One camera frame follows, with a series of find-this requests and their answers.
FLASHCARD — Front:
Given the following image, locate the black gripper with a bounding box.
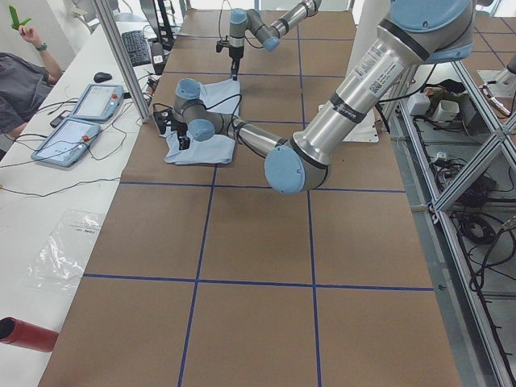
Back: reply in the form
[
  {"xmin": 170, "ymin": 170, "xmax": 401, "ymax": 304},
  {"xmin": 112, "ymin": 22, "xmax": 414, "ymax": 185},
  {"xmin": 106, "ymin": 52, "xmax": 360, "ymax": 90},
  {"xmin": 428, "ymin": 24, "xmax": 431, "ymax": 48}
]
[
  {"xmin": 216, "ymin": 36, "xmax": 245, "ymax": 81},
  {"xmin": 152, "ymin": 107, "xmax": 190, "ymax": 151}
]

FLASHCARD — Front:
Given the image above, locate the light blue button-up shirt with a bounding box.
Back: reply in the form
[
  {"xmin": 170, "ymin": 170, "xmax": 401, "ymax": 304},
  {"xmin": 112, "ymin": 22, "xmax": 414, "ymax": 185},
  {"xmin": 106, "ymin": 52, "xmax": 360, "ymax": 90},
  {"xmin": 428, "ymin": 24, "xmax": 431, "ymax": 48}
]
[{"xmin": 164, "ymin": 78, "xmax": 241, "ymax": 165}]

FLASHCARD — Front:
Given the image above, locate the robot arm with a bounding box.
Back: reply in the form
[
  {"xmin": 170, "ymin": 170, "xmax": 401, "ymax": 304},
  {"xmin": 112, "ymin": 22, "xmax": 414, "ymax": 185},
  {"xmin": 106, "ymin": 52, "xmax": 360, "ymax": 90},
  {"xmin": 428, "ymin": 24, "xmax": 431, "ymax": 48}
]
[
  {"xmin": 154, "ymin": 1, "xmax": 476, "ymax": 194},
  {"xmin": 216, "ymin": 0, "xmax": 321, "ymax": 81}
]

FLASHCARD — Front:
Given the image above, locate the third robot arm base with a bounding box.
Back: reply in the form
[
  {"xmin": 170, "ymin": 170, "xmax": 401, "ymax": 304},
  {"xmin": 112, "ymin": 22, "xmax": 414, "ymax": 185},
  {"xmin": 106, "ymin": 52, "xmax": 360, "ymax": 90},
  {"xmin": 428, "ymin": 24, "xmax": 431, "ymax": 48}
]
[{"xmin": 477, "ymin": 56, "xmax": 515, "ymax": 98}]

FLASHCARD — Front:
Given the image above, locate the upper teach pendant tablet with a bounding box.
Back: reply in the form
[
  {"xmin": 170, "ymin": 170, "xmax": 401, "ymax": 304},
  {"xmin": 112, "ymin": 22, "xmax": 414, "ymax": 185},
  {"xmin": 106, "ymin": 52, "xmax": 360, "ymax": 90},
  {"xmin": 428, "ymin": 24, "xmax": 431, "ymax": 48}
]
[{"xmin": 69, "ymin": 84, "xmax": 124, "ymax": 123}]

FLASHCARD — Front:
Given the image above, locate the teach pendant tablet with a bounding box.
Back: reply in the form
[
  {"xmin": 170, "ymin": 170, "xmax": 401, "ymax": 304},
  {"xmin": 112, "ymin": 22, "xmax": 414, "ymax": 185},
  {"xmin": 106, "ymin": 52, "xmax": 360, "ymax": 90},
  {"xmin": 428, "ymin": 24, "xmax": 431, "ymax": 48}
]
[
  {"xmin": 69, "ymin": 84, "xmax": 124, "ymax": 123},
  {"xmin": 31, "ymin": 118, "xmax": 101, "ymax": 168}
]

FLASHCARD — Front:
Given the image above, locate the black keyboard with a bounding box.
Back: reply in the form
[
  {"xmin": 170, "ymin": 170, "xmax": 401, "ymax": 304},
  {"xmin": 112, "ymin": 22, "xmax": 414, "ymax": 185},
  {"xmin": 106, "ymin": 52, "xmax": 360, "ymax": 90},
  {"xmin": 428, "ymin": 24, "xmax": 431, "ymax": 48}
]
[{"xmin": 121, "ymin": 30, "xmax": 152, "ymax": 67}]

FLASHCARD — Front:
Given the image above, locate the black computer mouse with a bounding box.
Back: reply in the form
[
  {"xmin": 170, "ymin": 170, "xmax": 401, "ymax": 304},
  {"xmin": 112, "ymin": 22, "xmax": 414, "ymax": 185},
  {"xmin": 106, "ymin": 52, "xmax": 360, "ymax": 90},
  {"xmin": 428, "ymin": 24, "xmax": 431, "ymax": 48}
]
[{"xmin": 94, "ymin": 72, "xmax": 112, "ymax": 83}]

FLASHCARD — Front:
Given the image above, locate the lower teach pendant tablet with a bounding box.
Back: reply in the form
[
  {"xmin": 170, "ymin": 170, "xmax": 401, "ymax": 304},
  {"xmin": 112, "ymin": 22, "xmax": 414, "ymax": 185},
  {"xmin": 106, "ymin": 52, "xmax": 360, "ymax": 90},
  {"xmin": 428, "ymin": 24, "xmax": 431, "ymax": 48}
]
[{"xmin": 31, "ymin": 118, "xmax": 101, "ymax": 168}]

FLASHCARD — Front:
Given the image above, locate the black smartphone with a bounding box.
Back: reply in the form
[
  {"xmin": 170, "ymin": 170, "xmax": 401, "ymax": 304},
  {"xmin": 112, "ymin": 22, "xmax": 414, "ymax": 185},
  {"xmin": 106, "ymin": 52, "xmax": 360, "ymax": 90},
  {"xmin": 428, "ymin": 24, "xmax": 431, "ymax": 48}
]
[{"xmin": 49, "ymin": 115, "xmax": 65, "ymax": 127}]

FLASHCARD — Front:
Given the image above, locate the seated person grey shirt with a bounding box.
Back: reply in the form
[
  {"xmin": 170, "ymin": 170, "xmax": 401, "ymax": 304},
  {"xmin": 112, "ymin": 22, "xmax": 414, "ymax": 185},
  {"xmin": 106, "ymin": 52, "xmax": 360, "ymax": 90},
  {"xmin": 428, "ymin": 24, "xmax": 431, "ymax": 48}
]
[{"xmin": 1, "ymin": 26, "xmax": 64, "ymax": 139}]

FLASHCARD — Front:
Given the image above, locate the clear plastic bag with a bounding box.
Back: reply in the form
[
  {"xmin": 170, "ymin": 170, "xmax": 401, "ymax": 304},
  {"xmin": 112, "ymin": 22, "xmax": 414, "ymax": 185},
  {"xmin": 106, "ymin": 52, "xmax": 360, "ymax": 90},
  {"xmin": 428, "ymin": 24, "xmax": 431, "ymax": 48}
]
[{"xmin": 23, "ymin": 210, "xmax": 106, "ymax": 296}]

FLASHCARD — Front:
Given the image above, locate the green plastic tool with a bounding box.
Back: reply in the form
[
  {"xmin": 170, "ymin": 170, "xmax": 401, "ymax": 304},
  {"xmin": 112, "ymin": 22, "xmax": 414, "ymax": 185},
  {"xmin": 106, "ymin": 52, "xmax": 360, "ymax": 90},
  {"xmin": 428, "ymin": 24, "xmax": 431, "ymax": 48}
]
[{"xmin": 8, "ymin": 6, "xmax": 31, "ymax": 31}]

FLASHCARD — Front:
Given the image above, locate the red cylinder bottle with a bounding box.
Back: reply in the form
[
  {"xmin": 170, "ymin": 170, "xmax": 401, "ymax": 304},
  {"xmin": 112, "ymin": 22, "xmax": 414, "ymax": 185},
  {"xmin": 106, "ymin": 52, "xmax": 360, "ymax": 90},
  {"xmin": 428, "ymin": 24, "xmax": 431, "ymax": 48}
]
[{"xmin": 1, "ymin": 317, "xmax": 59, "ymax": 352}]

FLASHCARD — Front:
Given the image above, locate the grey aluminium frame post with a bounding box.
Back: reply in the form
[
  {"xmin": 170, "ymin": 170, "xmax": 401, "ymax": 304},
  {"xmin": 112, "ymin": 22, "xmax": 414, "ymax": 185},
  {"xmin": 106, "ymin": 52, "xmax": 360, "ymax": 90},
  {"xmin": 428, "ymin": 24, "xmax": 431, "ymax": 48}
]
[{"xmin": 91, "ymin": 0, "xmax": 152, "ymax": 123}]

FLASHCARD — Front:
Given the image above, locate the aluminium frame rack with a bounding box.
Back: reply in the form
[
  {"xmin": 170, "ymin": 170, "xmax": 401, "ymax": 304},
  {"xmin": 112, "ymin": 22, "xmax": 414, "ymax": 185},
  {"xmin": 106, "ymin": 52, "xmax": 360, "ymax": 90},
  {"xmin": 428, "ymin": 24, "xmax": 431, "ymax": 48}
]
[{"xmin": 385, "ymin": 51, "xmax": 515, "ymax": 386}]

